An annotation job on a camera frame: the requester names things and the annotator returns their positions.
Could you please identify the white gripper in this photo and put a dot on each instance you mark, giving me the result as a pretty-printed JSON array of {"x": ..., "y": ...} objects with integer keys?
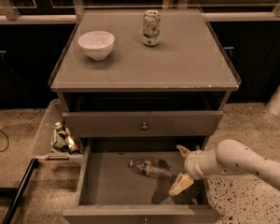
[{"x": 190, "y": 165}]

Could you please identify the clear plastic water bottle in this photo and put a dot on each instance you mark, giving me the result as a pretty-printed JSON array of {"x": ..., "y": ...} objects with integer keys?
[{"x": 150, "y": 169}]

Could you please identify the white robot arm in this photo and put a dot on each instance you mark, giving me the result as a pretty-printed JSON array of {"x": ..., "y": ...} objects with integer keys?
[{"x": 228, "y": 157}]

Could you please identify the grey top drawer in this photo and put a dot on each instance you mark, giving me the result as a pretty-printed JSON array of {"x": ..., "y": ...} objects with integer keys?
[{"x": 143, "y": 123}]

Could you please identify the grey bottom drawer front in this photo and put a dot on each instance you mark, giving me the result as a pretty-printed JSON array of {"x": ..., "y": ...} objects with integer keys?
[{"x": 141, "y": 215}]

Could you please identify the grey open middle drawer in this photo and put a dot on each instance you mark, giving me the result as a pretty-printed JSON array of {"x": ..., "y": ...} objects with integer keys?
[{"x": 107, "y": 179}]

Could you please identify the grey wooden drawer cabinet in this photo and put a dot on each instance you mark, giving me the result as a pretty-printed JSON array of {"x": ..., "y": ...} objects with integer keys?
[{"x": 186, "y": 71}]

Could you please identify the brown bottle in bin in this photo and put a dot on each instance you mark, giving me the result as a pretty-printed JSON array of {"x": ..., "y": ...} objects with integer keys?
[{"x": 70, "y": 141}]

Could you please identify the green bottle in bin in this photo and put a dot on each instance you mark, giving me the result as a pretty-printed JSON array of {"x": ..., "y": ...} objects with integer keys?
[{"x": 58, "y": 138}]

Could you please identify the clear plastic storage bin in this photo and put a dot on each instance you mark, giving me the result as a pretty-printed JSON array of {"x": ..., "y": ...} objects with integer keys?
[{"x": 42, "y": 147}]

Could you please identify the green white soda can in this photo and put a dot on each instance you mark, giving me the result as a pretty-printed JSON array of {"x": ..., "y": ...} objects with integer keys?
[{"x": 151, "y": 27}]

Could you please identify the white ceramic bowl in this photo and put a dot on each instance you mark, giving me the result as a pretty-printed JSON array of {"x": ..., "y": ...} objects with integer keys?
[{"x": 97, "y": 44}]

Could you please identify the black floor rail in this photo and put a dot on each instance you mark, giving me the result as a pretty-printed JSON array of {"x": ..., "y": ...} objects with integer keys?
[{"x": 19, "y": 192}]

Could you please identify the metal window railing frame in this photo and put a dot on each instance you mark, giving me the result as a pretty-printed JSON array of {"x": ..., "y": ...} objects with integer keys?
[{"x": 40, "y": 13}]

